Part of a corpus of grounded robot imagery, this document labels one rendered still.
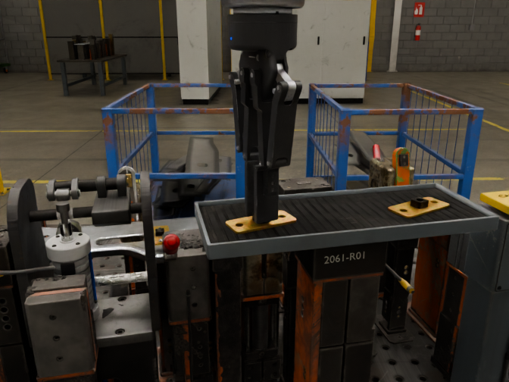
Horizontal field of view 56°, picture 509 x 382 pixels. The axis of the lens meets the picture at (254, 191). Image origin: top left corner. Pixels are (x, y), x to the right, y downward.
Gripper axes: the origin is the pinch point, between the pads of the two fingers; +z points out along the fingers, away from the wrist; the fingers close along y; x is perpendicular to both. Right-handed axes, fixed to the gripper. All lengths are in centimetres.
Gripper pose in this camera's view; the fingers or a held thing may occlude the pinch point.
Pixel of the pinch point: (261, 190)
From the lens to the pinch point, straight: 57.8
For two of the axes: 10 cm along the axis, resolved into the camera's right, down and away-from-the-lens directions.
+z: 0.0, 9.4, 3.3
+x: -8.9, 1.5, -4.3
